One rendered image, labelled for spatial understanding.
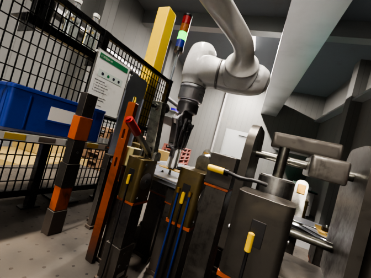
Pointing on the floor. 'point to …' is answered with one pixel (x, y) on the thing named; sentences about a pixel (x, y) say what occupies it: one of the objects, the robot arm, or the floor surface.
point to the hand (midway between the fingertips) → (174, 158)
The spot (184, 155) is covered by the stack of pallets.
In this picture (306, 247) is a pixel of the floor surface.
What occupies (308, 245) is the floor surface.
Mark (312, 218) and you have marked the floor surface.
